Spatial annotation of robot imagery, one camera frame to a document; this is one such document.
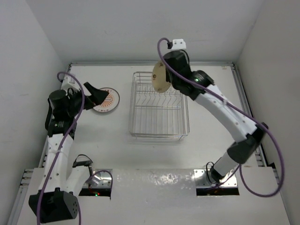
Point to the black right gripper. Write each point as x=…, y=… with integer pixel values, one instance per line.
x=167, y=78

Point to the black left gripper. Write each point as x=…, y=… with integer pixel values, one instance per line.
x=97, y=96

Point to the white orange sunburst plate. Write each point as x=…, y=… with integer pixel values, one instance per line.
x=110, y=103

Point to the beige plate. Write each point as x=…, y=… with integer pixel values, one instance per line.
x=158, y=78

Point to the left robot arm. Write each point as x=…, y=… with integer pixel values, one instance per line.
x=57, y=196

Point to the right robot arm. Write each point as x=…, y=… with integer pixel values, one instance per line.
x=196, y=84

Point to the white foreground cover board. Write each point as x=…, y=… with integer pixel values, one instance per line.
x=168, y=197

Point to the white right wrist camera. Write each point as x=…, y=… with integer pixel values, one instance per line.
x=178, y=44

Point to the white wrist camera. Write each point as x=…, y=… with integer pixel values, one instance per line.
x=178, y=44
x=68, y=82

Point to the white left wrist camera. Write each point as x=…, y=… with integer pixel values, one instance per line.
x=68, y=82

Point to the wire dish rack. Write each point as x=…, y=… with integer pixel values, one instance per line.
x=157, y=116

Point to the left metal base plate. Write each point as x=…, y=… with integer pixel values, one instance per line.
x=100, y=180

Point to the aluminium table edge rail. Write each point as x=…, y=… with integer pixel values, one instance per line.
x=259, y=153

